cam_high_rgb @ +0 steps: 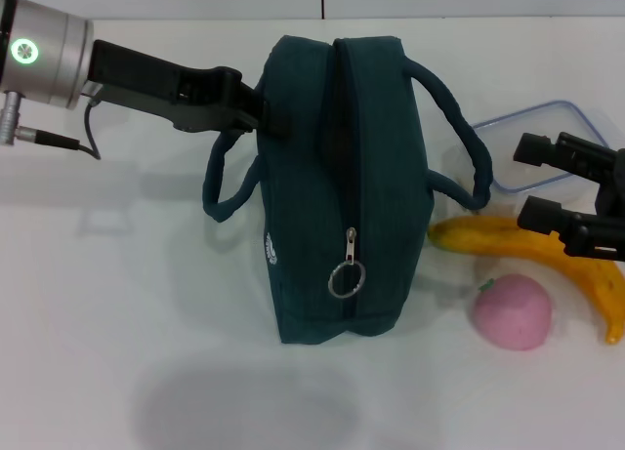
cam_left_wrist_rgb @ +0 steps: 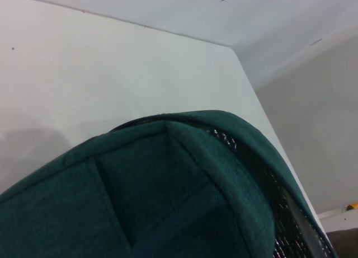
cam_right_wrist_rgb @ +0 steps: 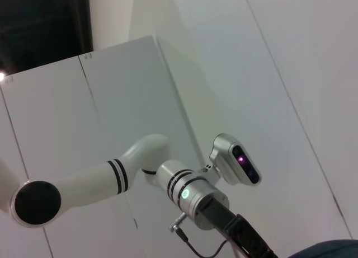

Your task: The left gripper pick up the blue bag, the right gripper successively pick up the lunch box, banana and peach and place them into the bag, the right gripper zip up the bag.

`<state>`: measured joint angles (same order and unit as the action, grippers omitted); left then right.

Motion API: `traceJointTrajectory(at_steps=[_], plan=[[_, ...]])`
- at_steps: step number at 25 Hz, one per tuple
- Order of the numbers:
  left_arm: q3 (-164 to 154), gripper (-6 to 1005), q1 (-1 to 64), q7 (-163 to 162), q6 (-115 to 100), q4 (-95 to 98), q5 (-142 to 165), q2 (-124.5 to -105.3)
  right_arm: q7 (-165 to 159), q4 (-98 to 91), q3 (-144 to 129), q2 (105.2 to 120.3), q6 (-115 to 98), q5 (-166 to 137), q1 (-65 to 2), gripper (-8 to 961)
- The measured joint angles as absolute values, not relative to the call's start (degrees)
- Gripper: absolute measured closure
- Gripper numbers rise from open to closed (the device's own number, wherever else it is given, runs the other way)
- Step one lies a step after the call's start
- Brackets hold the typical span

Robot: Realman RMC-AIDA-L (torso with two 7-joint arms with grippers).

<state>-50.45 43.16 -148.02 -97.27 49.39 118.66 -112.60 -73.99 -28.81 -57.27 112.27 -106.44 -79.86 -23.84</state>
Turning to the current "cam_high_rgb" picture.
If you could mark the pink peach toy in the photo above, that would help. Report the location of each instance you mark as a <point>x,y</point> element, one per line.
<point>512,313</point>

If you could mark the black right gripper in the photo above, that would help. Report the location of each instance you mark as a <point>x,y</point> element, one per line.
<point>614,196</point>

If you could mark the yellow banana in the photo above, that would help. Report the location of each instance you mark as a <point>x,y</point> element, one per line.
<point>488,235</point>

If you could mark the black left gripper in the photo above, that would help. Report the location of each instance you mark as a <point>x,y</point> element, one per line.
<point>146,86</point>

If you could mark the dark teal fabric lunch bag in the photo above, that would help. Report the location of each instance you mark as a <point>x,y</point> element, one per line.
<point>386,176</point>

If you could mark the clear blue-rimmed plastic container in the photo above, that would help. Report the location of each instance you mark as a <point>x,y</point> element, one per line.
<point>517,137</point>

